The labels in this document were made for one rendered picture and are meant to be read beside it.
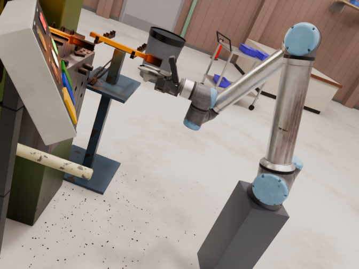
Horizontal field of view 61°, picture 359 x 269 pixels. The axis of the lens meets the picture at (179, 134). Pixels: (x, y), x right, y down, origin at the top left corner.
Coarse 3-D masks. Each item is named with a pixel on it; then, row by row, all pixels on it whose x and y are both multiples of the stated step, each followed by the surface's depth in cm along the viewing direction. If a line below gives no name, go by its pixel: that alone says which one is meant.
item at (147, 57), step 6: (102, 36) 166; (108, 42) 166; (114, 42) 166; (120, 48) 166; (126, 48) 166; (138, 54) 167; (144, 54) 166; (150, 54) 167; (144, 60) 166; (150, 60) 168; (156, 60) 167
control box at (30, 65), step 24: (24, 0) 83; (0, 24) 65; (24, 24) 63; (0, 48) 60; (24, 48) 62; (48, 48) 75; (24, 72) 64; (48, 72) 66; (24, 96) 67; (48, 96) 69; (48, 120) 72; (72, 120) 77; (48, 144) 76
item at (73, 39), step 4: (52, 28) 132; (56, 32) 131; (60, 32) 132; (68, 36) 131; (72, 36) 131; (76, 36) 134; (72, 40) 131; (76, 40) 133; (80, 40) 132; (84, 40) 133; (76, 44) 133; (80, 44) 133; (84, 44) 133; (88, 44) 133; (92, 44) 132; (84, 48) 133; (88, 48) 133; (92, 48) 134
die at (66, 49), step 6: (54, 36) 129; (60, 36) 130; (54, 42) 126; (60, 42) 126; (66, 42) 129; (60, 48) 125; (66, 48) 132; (72, 48) 139; (60, 54) 128; (66, 54) 135
